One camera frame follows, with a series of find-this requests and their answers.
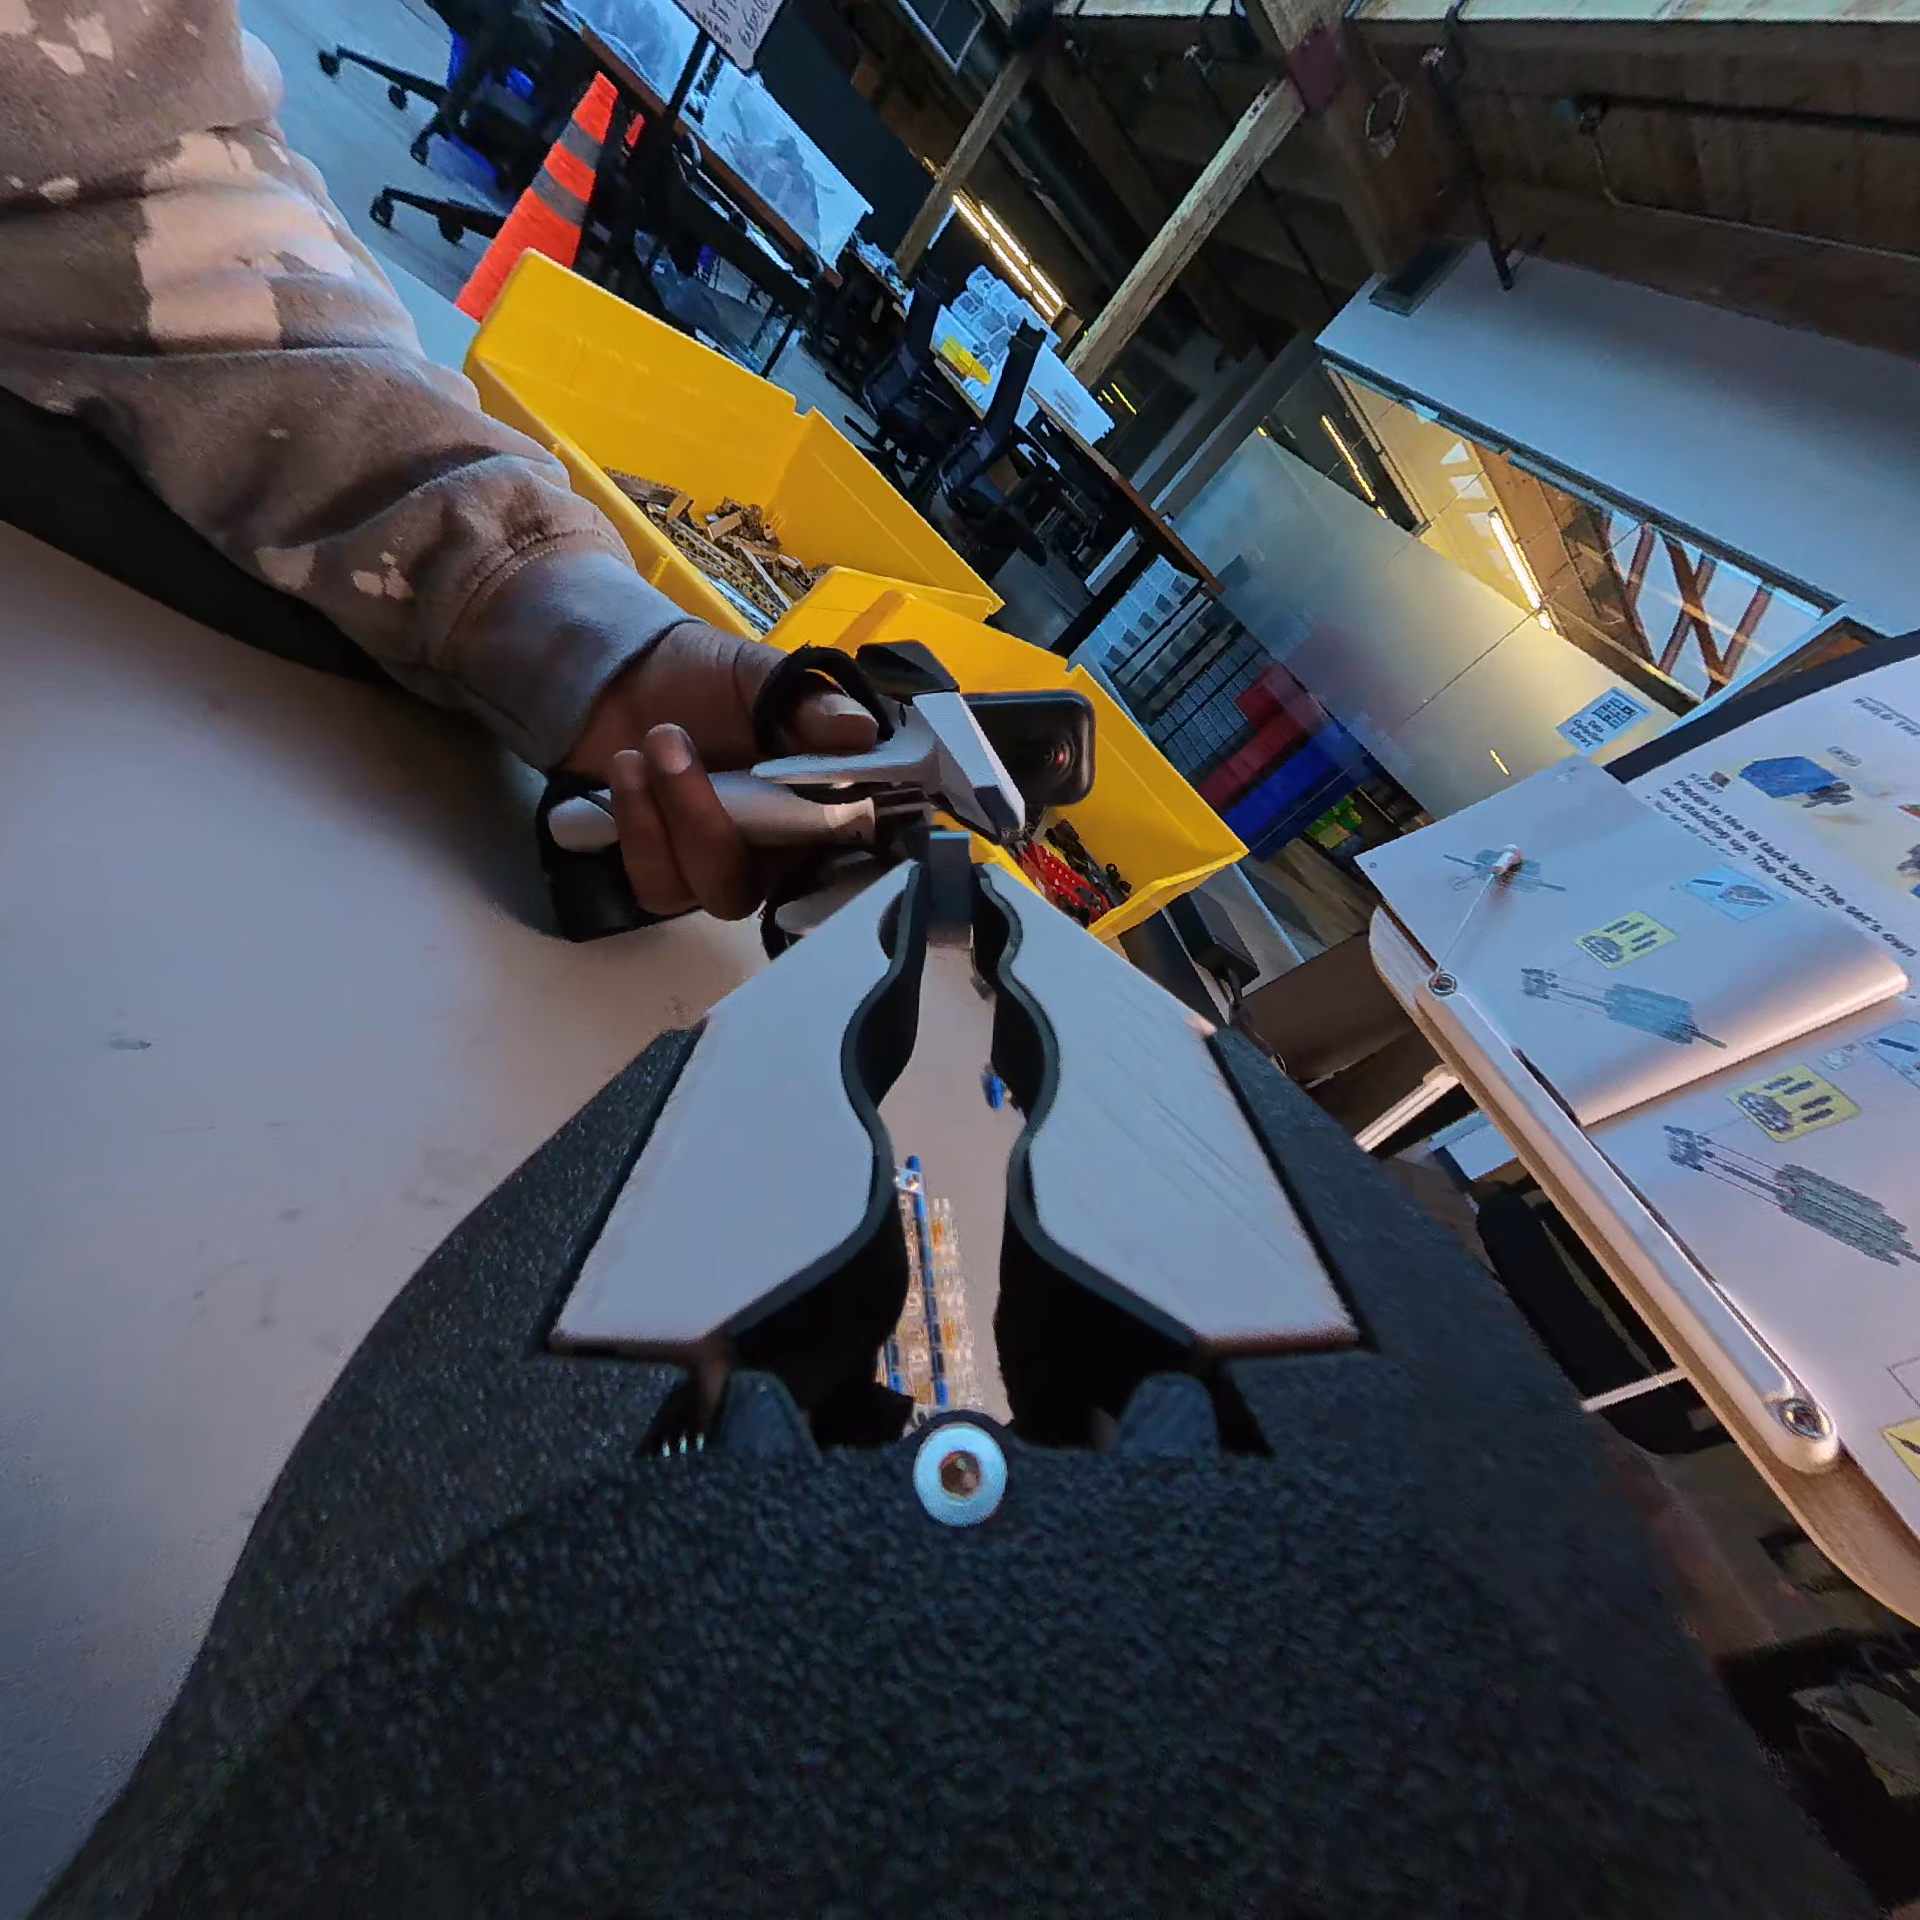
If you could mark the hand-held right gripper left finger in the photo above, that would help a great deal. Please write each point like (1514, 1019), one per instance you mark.
(737, 1186)

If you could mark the white book stand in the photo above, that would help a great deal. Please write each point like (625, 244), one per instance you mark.
(1621, 1230)

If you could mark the yellow plastic bin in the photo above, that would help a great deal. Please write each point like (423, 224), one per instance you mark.
(603, 392)
(1155, 812)

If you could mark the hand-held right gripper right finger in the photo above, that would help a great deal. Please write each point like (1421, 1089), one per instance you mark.
(1178, 1186)

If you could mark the black chair part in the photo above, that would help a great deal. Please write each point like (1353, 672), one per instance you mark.
(151, 555)

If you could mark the person's left hand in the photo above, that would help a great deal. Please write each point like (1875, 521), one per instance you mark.
(675, 812)

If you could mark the transparent brick engine model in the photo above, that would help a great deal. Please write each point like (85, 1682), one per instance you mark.
(932, 1291)

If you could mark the small grey angled beam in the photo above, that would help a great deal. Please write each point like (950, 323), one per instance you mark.
(950, 876)

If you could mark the person's left forearm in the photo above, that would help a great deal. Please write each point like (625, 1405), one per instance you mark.
(271, 332)

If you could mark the orange traffic cone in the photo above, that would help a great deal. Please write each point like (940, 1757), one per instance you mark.
(548, 194)

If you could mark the pile of black red parts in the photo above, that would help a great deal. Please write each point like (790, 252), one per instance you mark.
(1066, 870)

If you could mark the blue and red crates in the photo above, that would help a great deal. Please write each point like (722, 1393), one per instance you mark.
(1277, 737)

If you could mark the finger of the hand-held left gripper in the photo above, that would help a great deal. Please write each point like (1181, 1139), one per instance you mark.
(947, 766)
(836, 893)

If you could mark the grey desk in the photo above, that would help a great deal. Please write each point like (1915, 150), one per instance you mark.
(241, 990)

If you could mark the instruction booklet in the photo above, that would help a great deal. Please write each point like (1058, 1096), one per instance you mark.
(1710, 961)

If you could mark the black office chair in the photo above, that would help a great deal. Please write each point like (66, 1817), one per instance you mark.
(481, 106)

